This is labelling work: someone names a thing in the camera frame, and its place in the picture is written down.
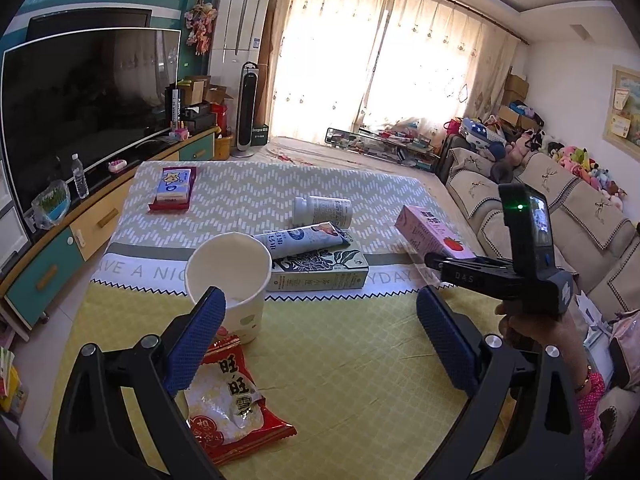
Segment large black television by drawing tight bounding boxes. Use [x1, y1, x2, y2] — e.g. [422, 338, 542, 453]
[1, 27, 181, 210]

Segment beige sofa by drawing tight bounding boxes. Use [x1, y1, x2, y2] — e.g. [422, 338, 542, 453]
[437, 131, 640, 461]

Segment green floral box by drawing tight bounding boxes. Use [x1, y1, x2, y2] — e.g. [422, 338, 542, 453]
[266, 245, 369, 292]

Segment red snack wrapper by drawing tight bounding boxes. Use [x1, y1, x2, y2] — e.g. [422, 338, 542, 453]
[184, 335, 297, 466]

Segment yellow patterned tablecloth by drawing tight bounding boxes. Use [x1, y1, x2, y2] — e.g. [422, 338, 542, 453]
[37, 278, 516, 480]

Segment cream window curtains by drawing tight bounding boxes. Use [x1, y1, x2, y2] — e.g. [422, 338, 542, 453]
[265, 0, 520, 143]

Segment clear water bottle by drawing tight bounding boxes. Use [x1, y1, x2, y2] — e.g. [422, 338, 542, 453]
[72, 153, 89, 200]

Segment white drawer cabinet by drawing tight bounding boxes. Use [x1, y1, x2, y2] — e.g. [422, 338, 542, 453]
[0, 167, 30, 276]

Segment black tower fan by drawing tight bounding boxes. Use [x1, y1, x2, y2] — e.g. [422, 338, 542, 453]
[231, 62, 259, 158]

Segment teal yellow tv cabinet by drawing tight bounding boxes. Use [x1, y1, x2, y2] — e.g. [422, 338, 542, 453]
[0, 126, 222, 340]

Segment glass bowl with plant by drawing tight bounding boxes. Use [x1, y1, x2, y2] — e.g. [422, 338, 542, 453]
[32, 180, 70, 230]

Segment floral bed sheet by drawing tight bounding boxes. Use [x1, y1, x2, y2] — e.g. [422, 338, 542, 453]
[250, 136, 447, 196]

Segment pink patterned sleeve forearm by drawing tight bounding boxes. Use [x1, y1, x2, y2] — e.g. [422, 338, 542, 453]
[576, 367, 605, 474]

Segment white pill bottle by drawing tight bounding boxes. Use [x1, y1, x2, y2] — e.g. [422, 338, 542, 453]
[292, 195, 352, 229]

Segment pink strawberry milk carton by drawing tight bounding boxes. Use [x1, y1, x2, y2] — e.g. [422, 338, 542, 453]
[395, 205, 475, 262]

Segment blue box on red tray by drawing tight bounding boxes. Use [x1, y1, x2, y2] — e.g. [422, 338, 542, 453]
[149, 166, 198, 211]

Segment framed wall picture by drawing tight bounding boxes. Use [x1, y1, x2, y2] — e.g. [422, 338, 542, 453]
[603, 65, 639, 159]

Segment pink artificial flowers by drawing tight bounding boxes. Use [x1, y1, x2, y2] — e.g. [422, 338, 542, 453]
[184, 0, 218, 56]

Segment person right hand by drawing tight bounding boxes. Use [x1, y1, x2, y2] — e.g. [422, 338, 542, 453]
[495, 302, 591, 398]

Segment white paper cup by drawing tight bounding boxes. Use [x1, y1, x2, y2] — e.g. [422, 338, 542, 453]
[184, 232, 272, 344]

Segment red fire extinguisher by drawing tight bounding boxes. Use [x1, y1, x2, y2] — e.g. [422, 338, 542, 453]
[210, 103, 228, 136]

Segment pile of plush toys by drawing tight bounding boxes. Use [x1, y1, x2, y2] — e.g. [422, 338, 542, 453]
[436, 100, 626, 209]

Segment cluttered low glass shelf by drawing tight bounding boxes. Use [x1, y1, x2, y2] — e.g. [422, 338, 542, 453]
[324, 126, 440, 172]

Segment white tall air conditioner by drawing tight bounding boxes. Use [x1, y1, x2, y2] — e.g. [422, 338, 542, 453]
[208, 0, 269, 100]

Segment white blue tube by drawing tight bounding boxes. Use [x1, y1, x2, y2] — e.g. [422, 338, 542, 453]
[254, 222, 350, 260]

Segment grey chevron tablecloth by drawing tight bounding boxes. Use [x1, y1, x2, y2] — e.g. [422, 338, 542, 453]
[91, 160, 482, 296]

